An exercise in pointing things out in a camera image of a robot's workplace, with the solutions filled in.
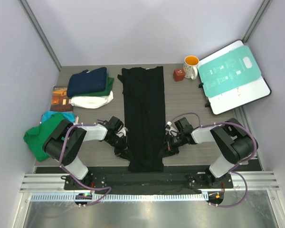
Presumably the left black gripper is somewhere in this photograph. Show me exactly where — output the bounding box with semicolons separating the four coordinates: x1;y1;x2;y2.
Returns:
106;134;133;161

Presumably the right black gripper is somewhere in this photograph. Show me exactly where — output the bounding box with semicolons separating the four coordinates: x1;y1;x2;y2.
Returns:
159;133;186;158

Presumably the black t shirt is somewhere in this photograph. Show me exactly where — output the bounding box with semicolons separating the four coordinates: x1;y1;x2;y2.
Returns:
117;66;166;172

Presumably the teal folding template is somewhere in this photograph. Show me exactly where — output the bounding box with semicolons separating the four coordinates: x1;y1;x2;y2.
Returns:
199;46;261;98

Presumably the white board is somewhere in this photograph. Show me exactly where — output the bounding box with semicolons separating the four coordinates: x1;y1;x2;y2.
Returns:
198;40;271;115

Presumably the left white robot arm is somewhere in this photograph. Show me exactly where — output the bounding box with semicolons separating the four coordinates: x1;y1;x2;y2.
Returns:
42;116;131;190

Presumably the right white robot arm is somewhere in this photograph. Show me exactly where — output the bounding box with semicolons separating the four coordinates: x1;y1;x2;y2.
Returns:
159;117;258;188

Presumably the white folded shirt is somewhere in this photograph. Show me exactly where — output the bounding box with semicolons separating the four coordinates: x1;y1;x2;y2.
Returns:
70;91;114;109

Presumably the turquoise shirt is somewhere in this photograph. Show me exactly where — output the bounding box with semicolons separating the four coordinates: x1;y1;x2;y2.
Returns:
40;111;76;123

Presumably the dark green folded shirt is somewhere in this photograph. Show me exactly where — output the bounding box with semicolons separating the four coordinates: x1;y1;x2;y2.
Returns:
81;75;114;96

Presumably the red cube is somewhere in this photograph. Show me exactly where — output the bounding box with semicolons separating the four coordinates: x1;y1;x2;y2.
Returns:
173;68;185;82

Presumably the navy blue folded shirt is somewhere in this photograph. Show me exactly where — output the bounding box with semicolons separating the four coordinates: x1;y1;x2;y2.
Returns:
67;67;107;97

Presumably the brown picture book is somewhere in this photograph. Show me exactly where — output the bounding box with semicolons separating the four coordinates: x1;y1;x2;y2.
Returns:
50;86;73;112

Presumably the white mug orange inside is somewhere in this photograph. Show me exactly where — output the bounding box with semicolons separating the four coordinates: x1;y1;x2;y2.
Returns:
183;56;199;80

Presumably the bright green crumpled shirt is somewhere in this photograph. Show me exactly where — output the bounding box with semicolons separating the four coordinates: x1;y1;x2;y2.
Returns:
23;113;65;162

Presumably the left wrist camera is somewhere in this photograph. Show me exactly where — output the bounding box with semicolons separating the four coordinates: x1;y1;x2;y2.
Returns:
101;116;127;137

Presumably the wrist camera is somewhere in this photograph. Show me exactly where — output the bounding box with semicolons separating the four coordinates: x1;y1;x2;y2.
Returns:
101;116;127;137
166;117;194;136

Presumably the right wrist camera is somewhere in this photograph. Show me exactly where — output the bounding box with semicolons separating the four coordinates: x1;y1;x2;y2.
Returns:
166;117;194;136

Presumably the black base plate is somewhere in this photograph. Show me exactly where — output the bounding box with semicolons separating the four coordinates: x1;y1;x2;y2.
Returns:
63;165;234;195

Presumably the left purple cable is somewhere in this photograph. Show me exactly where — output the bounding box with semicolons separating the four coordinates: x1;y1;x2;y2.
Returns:
58;120;113;206

